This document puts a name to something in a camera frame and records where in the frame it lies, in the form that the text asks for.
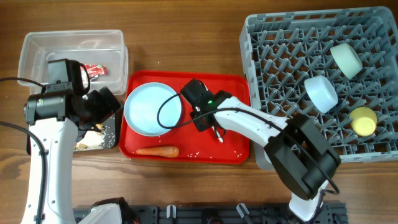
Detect white plastic spoon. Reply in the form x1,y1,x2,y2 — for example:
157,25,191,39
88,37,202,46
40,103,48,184
212,126,224,143

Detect red snack wrapper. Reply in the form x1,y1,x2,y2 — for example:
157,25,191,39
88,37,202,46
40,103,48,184
80,64,108,81

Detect light blue plate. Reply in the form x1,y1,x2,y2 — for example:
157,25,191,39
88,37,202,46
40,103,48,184
124,82,182,136

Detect orange carrot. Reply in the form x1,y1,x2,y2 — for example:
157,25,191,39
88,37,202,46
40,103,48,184
136,146,179,158

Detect small light blue bowl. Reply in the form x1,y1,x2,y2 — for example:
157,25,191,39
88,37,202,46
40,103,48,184
304,76,338,113

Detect yellow plastic cup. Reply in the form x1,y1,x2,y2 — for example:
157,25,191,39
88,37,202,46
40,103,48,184
349,107,377,136

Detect mint green bowl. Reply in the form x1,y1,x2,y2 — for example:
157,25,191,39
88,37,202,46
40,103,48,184
330,43,363,79

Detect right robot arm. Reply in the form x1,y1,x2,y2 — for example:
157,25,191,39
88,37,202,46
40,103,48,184
180,79,341,222

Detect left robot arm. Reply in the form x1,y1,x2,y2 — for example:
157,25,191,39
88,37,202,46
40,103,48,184
22,59,122,223

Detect grey dishwasher rack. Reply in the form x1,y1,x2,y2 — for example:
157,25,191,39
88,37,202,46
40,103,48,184
239,7,397,163

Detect black plastic tray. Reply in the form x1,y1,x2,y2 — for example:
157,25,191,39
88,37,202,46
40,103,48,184
24,91,122,157

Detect red serving tray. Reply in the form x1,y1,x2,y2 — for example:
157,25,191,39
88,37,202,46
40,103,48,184
119,70,250,164

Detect rice food scraps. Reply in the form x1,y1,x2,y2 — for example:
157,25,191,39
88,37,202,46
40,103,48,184
74,124,116,152

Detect clear plastic bin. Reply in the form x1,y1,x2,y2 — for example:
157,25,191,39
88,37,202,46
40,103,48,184
17,30,129,95

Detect left black cable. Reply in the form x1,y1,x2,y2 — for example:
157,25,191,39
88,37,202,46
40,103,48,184
0,77,49,224

